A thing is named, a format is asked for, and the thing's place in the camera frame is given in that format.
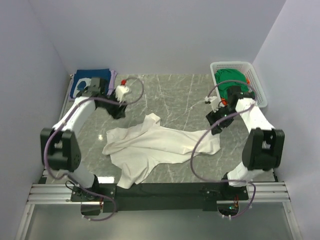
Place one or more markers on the white plastic basket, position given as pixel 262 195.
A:
pixel 248 71

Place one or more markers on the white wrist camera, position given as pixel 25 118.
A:
pixel 121 91
pixel 214 102

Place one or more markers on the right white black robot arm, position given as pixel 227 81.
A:
pixel 264 145

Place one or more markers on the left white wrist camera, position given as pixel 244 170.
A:
pixel 121 91

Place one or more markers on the aluminium extrusion rail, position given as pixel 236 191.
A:
pixel 58 194

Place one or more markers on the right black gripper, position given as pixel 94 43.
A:
pixel 216 122

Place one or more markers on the green t-shirt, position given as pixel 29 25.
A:
pixel 230 77

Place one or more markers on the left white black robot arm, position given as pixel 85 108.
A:
pixel 60 151

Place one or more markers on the white t-shirt red print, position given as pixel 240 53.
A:
pixel 137 150

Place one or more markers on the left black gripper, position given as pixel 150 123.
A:
pixel 117 111

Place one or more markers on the folded lilac t-shirt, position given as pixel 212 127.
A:
pixel 113 77

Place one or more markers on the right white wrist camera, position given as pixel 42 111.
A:
pixel 214 102

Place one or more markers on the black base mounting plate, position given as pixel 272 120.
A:
pixel 158 196

